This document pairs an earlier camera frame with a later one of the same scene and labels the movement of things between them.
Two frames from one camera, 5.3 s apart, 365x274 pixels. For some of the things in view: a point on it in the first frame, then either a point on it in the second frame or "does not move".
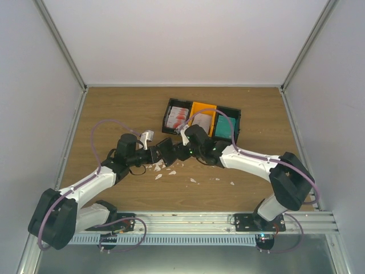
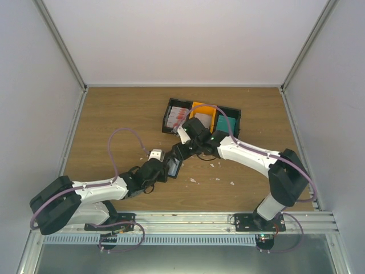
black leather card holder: (166, 148) → (174, 166)
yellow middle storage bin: (199, 108) does not move
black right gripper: (180, 152) does not move
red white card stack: (177, 116) does not move
